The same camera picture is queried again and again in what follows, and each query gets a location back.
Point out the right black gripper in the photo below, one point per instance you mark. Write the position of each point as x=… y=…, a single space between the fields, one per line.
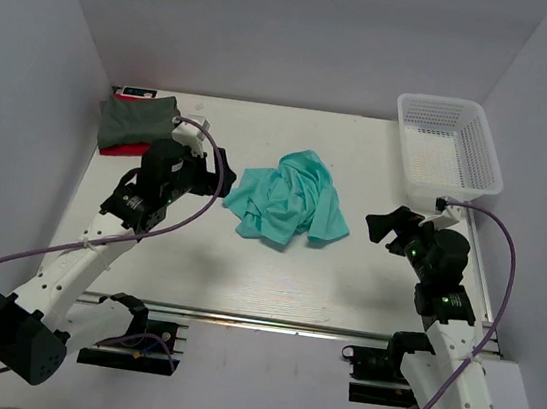
x=382 y=225

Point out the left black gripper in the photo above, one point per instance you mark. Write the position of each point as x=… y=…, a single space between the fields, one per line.
x=207 y=179

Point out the teal t-shirt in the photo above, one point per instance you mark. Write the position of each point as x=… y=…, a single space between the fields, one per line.
x=296 y=197

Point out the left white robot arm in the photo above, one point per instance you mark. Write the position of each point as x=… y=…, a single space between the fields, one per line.
x=38 y=326

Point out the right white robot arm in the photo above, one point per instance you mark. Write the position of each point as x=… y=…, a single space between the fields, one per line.
x=449 y=309

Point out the folded red t-shirt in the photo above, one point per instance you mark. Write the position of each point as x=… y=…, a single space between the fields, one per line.
x=137 y=149

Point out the white plastic mesh basket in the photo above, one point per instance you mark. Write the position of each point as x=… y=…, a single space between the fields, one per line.
x=447 y=149

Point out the folded grey t-shirt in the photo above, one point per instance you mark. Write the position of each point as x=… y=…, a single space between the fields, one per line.
x=131 y=122

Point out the blue white card box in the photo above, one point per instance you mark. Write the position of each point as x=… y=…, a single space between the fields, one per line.
x=138 y=92

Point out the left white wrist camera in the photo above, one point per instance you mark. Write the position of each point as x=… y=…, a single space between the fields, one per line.
x=189 y=136

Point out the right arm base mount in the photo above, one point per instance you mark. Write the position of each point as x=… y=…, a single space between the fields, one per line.
x=377 y=374

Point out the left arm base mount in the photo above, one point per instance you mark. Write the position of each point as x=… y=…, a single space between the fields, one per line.
x=150 y=345

